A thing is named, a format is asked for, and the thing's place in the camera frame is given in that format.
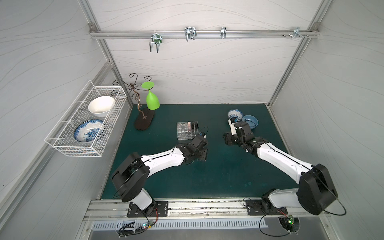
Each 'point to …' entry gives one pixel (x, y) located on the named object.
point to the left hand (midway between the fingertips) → (205, 152)
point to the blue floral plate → (87, 130)
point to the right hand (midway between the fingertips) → (227, 133)
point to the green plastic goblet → (152, 101)
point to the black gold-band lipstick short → (192, 126)
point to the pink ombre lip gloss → (189, 126)
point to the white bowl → (101, 106)
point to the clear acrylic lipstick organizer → (187, 130)
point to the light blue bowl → (252, 121)
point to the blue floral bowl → (235, 113)
